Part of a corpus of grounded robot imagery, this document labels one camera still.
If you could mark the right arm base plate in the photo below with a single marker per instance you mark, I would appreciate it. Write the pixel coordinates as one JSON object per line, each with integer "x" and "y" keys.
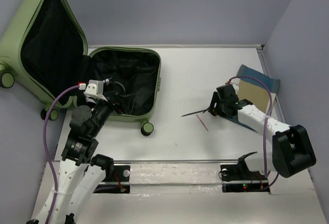
{"x": 235, "y": 181}

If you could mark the black chopstick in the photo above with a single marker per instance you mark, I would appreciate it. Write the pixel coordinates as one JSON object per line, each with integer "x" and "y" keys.
{"x": 196, "y": 112}

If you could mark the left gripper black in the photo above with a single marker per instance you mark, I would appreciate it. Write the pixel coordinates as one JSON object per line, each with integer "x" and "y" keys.
{"x": 119, "y": 107}

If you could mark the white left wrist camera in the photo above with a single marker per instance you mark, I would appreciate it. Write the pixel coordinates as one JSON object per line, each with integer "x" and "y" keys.
{"x": 94, "y": 90}

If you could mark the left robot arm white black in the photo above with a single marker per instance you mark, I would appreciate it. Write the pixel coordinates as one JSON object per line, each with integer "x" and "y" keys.
{"x": 80, "y": 169}

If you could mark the green open suitcase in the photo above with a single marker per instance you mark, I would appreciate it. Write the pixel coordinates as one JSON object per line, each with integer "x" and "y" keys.
{"x": 45, "y": 49}

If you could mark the red chopstick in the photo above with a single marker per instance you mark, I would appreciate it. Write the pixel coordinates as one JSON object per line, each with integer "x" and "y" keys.
{"x": 203, "y": 124}

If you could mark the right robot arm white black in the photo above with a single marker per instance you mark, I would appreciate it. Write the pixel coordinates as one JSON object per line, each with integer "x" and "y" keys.
{"x": 291, "y": 150}

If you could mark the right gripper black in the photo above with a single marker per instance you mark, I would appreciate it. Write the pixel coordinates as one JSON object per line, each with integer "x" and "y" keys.
{"x": 216, "y": 99}

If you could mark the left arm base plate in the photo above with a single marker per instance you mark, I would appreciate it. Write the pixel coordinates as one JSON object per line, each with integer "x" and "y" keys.
{"x": 116, "y": 183}

